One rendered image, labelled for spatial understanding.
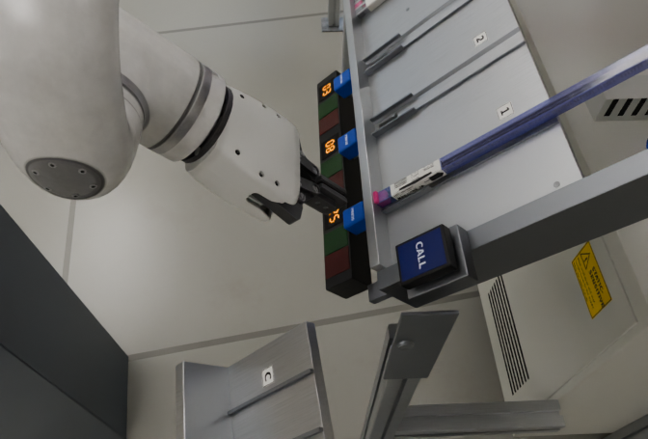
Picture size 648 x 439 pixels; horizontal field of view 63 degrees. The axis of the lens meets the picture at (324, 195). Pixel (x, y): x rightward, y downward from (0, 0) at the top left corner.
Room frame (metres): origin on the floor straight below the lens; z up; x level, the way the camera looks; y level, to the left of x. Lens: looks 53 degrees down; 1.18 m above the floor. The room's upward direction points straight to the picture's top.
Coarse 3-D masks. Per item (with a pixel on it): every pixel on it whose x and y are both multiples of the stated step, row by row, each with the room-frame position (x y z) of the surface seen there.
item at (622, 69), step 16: (640, 48) 0.34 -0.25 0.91; (624, 64) 0.34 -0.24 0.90; (640, 64) 0.33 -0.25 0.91; (592, 80) 0.34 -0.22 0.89; (608, 80) 0.33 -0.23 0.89; (624, 80) 0.33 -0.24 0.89; (560, 96) 0.34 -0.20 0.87; (576, 96) 0.33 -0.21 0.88; (592, 96) 0.33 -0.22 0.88; (528, 112) 0.34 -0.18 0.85; (544, 112) 0.33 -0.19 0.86; (560, 112) 0.33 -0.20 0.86; (496, 128) 0.34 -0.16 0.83; (512, 128) 0.33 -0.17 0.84; (528, 128) 0.33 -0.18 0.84; (480, 144) 0.33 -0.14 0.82; (496, 144) 0.33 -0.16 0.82; (448, 160) 0.33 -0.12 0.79; (464, 160) 0.33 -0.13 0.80; (384, 192) 0.33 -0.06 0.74
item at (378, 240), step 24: (360, 24) 0.64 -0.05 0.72; (360, 48) 0.58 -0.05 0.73; (360, 72) 0.53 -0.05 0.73; (360, 96) 0.48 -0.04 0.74; (360, 120) 0.44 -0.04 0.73; (360, 144) 0.41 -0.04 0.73; (360, 168) 0.37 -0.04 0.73; (384, 216) 0.31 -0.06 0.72; (384, 240) 0.28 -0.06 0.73; (384, 264) 0.25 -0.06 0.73
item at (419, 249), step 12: (420, 240) 0.24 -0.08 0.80; (432, 240) 0.23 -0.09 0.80; (408, 252) 0.23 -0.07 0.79; (420, 252) 0.23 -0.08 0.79; (432, 252) 0.22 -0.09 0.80; (444, 252) 0.22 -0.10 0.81; (408, 264) 0.22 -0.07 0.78; (420, 264) 0.22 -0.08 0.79; (432, 264) 0.21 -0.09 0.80; (408, 276) 0.21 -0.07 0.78
